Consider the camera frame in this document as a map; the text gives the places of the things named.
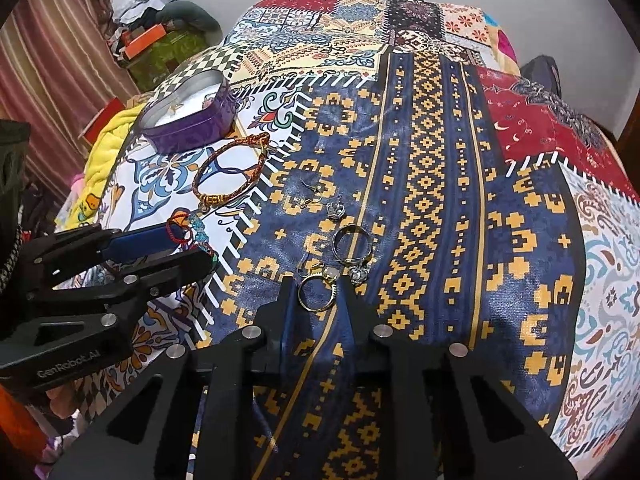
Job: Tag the dark bag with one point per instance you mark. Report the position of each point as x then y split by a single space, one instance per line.
542 75

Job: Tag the small hook earring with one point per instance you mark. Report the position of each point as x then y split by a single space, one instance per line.
311 195

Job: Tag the red flat box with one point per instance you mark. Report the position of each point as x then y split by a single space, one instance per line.
97 122

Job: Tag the yellow towel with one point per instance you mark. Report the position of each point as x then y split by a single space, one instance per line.
107 155

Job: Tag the small silver crown charm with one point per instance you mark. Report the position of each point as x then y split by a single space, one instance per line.
335 208

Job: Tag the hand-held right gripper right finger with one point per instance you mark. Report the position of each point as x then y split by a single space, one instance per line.
346 310

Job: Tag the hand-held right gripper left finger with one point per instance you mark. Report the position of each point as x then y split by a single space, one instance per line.
286 310

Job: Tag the patchwork printed blanket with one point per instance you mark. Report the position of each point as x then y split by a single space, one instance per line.
425 185

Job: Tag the grey pillow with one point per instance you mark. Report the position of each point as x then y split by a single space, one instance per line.
195 17

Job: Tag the orange box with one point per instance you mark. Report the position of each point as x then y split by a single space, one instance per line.
142 42

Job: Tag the striped curtain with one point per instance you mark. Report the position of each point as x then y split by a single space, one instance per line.
50 60

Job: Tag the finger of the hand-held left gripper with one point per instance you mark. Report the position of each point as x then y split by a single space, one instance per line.
135 242
175 270

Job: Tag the pile of grey white clothes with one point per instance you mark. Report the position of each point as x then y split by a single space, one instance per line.
140 7

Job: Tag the person's left forearm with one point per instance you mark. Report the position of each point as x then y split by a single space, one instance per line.
17 420

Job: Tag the purple oval tin box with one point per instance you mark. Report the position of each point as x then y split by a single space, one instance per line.
190 125

